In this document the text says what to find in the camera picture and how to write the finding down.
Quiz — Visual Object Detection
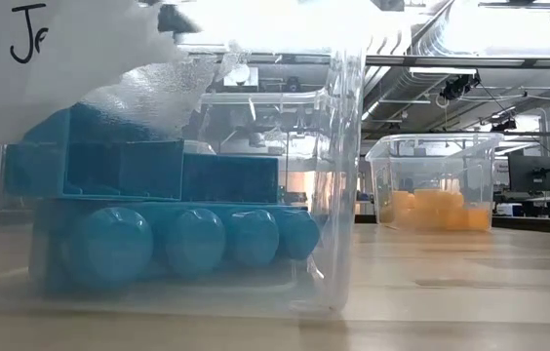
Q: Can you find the blue toy building block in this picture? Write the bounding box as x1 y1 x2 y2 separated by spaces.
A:
180 152 281 205
4 102 186 202

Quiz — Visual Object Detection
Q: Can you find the yellow toy building block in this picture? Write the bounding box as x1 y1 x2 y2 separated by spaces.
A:
390 190 416 226
413 188 466 231
463 207 492 232

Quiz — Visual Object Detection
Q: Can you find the long blue four-stud block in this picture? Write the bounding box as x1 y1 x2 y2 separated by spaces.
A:
29 201 322 294

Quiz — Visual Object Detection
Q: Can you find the clear bin with handwritten label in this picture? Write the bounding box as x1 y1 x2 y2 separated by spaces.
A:
0 0 370 314

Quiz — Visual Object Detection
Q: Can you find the clear plastic bin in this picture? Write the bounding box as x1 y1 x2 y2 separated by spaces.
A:
365 132 505 233

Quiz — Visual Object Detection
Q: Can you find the long ceiling light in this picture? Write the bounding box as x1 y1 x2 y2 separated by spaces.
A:
408 65 480 76

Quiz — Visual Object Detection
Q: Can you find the black hanging ceiling device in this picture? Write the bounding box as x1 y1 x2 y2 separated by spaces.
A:
490 117 519 133
438 72 482 102

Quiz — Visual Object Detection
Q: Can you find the white handwritten paper label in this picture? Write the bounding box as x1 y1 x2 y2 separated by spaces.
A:
0 0 198 145

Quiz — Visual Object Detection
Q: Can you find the black computer monitor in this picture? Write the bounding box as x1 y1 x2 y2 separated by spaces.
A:
507 154 550 194

